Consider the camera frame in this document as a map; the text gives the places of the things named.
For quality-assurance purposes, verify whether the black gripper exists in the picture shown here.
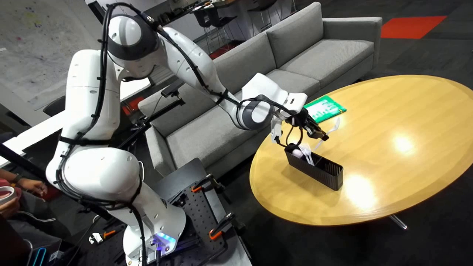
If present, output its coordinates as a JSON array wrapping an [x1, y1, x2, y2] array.
[[287, 108, 331, 143]]

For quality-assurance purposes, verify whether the black perforated mounting board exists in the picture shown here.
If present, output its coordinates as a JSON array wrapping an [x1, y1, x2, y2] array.
[[155, 158, 254, 266]]

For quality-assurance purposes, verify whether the gray three-seat sofa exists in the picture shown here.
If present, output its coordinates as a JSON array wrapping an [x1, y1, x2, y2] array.
[[137, 0, 383, 179]]

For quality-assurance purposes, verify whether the bystander bare forearm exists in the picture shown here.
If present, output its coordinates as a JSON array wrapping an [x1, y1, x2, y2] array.
[[0, 169, 21, 185]]

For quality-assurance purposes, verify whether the green and white card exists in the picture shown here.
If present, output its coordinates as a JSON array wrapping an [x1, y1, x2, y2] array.
[[303, 95, 347, 126]]

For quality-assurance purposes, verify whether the black slotted utensil basket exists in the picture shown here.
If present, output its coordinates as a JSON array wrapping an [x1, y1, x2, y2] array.
[[282, 142, 344, 192]]

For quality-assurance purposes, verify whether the orange black clamp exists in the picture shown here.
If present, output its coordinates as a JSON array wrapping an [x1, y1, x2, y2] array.
[[205, 211, 236, 244], [191, 174, 219, 197], [100, 226, 120, 241]]

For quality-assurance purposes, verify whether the black office chair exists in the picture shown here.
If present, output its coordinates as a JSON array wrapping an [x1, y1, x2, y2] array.
[[41, 95, 68, 118]]

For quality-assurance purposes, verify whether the long white desk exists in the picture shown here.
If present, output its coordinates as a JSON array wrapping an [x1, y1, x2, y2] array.
[[0, 77, 152, 155]]

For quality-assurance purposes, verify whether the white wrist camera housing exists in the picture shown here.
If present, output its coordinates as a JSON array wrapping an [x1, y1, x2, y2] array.
[[282, 92, 310, 114]]

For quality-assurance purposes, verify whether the black camera on stand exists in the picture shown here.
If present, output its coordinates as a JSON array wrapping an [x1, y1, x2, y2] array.
[[142, 78, 189, 130]]

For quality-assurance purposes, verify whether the metal table leg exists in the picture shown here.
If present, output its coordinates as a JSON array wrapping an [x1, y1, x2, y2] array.
[[387, 213, 411, 232]]

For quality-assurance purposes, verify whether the small white tag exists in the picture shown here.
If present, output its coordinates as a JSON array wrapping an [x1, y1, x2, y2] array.
[[87, 231, 106, 247]]

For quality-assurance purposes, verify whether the bystander bare hand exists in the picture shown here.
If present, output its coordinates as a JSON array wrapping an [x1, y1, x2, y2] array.
[[16, 176, 49, 198]]

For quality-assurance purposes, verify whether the red cloth garment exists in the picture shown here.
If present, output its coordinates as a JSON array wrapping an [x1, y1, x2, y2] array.
[[0, 183, 21, 214]]

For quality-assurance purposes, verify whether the blue looped cable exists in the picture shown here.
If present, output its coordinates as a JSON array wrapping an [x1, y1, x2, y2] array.
[[29, 245, 50, 266]]

